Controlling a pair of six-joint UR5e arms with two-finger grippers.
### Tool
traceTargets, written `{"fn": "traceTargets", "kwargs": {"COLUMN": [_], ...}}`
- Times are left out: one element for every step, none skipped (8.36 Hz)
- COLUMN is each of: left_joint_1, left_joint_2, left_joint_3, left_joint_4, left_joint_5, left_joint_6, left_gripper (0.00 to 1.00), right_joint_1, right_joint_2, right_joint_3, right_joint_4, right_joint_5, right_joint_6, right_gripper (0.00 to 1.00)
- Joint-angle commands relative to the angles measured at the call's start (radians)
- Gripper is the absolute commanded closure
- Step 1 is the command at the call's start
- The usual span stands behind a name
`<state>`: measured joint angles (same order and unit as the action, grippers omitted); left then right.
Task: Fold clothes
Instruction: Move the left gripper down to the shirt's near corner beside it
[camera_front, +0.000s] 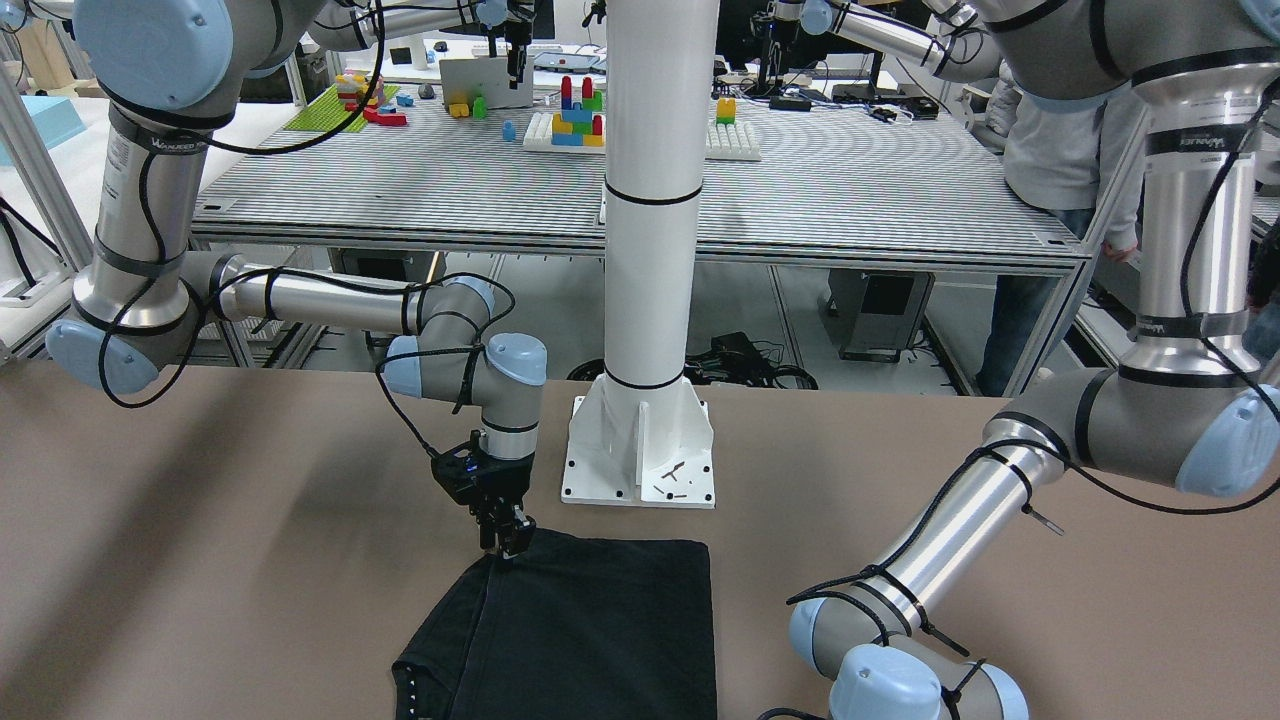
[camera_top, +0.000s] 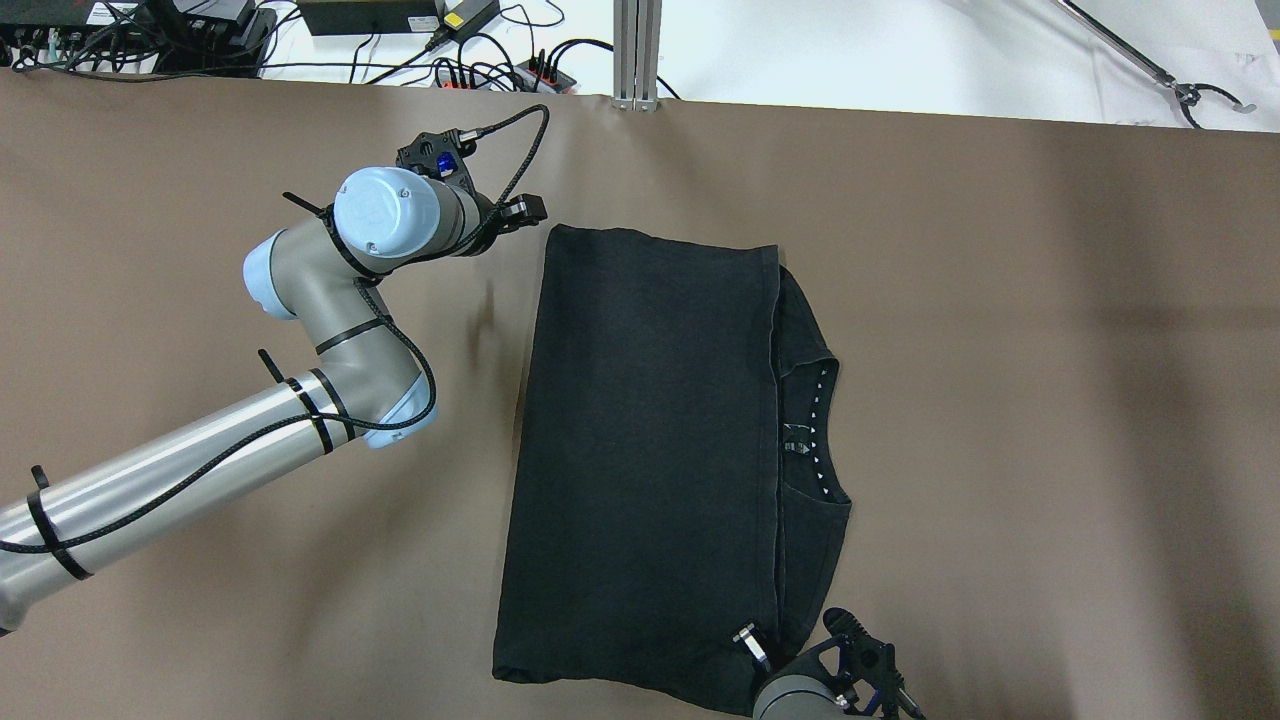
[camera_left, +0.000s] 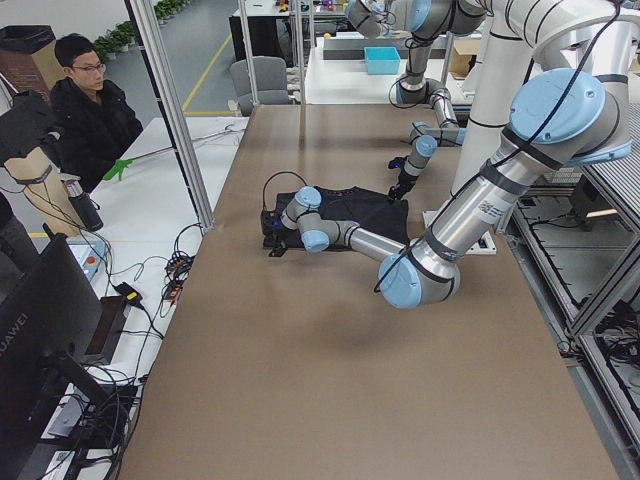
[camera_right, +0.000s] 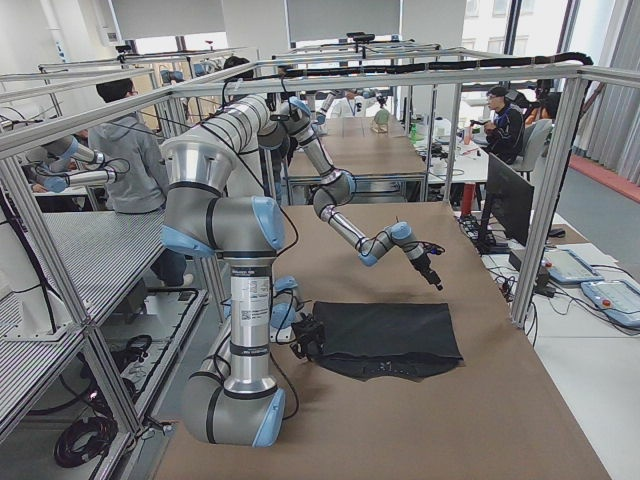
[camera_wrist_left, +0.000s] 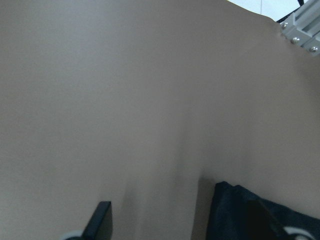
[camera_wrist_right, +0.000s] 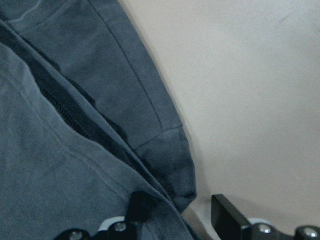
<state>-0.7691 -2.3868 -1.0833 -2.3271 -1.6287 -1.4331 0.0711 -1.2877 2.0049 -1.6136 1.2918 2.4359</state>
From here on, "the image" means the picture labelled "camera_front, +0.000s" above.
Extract black t-shirt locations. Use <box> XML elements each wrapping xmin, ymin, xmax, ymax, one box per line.
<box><xmin>392</xmin><ymin>528</ymin><xmax>718</xmax><ymax>719</ymax></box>

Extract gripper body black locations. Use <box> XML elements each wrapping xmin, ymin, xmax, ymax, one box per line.
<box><xmin>470</xmin><ymin>457</ymin><xmax>531</xmax><ymax>530</ymax></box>

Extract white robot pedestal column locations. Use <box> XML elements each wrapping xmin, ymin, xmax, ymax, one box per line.
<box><xmin>562</xmin><ymin>1</ymin><xmax>719</xmax><ymax>509</ymax></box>

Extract person grey sweater left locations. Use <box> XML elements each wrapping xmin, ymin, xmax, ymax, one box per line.
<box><xmin>975</xmin><ymin>64</ymin><xmax>1146</xmax><ymax>396</ymax></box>

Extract striped metal workbench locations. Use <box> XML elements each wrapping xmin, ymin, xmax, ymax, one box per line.
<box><xmin>189</xmin><ymin>79</ymin><xmax>1093</xmax><ymax>396</ymax></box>

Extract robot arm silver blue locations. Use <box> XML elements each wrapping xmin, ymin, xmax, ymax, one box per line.
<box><xmin>45</xmin><ymin>1</ymin><xmax>547</xmax><ymax>559</ymax></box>
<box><xmin>777</xmin><ymin>1</ymin><xmax>1277</xmax><ymax>719</ymax></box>

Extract toy building blocks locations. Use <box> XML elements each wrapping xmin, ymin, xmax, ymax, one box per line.
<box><xmin>334</xmin><ymin>72</ymin><xmax>763</xmax><ymax>161</ymax></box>

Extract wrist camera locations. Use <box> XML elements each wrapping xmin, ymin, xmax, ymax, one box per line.
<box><xmin>431</xmin><ymin>454</ymin><xmax>481</xmax><ymax>506</ymax></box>

